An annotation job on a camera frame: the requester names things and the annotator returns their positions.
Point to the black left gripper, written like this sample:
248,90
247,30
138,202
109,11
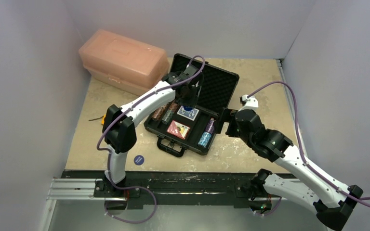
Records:
192,101

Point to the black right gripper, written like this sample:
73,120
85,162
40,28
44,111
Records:
232,122

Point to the green dark chip stack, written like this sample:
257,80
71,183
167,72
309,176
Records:
167,117

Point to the orange brown chip stack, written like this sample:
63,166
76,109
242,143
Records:
158,113

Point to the black poker carrying case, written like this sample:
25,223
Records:
217,90

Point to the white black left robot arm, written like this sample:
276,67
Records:
120,122

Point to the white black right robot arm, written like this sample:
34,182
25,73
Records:
331,200

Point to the purple chip stack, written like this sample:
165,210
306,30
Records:
210,126

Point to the blue card deck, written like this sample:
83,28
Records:
191,115

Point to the light blue chip stack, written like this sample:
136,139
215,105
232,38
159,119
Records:
204,139

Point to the red card deck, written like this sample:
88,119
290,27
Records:
178,129

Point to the pink plastic storage box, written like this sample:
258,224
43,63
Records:
123,62

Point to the blue big blind button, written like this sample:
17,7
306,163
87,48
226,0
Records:
138,160

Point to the yellow tape measure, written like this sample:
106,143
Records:
102,119

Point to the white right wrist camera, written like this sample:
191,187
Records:
248,103

